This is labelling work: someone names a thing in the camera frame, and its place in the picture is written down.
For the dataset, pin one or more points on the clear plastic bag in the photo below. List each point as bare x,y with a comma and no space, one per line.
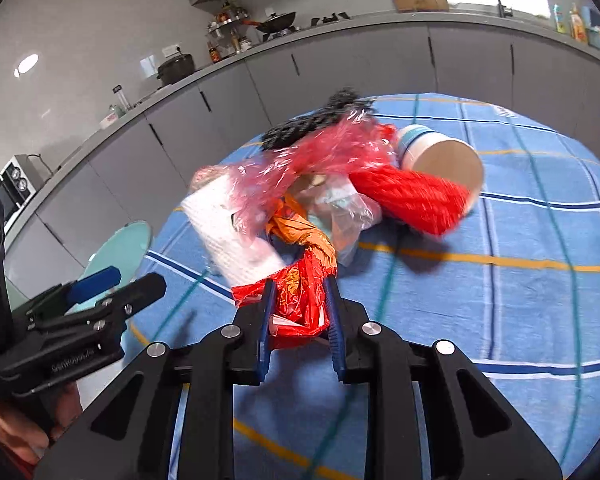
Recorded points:
352,215

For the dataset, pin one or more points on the orange snack wrapper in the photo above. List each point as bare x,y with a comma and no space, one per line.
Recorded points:
295,227

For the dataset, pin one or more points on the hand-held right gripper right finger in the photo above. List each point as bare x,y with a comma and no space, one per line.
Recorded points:
333,332

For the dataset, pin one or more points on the white wall outlet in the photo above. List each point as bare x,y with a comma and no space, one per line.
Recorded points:
171,51

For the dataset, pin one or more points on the yellow detergent bottle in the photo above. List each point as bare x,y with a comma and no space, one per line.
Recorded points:
577,24

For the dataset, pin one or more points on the white microwave oven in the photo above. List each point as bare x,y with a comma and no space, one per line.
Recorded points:
15,182

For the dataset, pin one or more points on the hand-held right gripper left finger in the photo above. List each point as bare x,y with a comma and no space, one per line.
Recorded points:
266,332

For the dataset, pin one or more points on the dark sauce bottle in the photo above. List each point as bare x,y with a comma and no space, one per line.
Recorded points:
213,53

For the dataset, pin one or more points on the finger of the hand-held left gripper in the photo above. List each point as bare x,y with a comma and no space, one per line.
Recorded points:
98,279
132,292

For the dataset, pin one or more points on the black wok with lid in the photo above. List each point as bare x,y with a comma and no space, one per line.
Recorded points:
277,22

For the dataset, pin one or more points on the black cooking pot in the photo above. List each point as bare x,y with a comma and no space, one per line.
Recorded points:
176,69

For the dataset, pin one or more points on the black gas stove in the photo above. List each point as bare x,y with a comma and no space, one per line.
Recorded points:
325,19

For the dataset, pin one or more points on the green detergent bottle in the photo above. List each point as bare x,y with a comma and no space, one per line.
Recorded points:
559,19

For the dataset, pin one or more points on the red mesh scrubber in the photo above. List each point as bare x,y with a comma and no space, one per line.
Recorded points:
415,195

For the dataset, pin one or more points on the black mesh scrubber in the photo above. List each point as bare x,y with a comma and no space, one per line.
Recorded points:
305,127

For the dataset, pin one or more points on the white paper towel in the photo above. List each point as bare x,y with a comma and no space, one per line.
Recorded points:
220,240

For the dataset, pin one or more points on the blue striped tablecloth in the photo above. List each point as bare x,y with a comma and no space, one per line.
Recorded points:
505,310

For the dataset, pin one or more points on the clear glass bottle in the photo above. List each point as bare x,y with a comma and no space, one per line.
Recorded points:
121,97

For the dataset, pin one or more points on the red snack wrapper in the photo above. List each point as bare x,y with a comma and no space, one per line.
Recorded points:
300,300

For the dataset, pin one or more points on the metal spice rack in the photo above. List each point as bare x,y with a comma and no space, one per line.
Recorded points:
227,27

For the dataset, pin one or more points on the red cellophane wrap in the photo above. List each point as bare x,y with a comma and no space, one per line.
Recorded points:
330,155

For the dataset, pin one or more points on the pink white box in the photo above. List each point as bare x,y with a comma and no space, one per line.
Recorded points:
108,120

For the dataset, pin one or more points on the striped paper cup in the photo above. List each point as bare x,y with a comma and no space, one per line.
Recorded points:
445,160

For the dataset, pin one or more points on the person's left hand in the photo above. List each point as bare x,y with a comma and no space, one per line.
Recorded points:
15,435

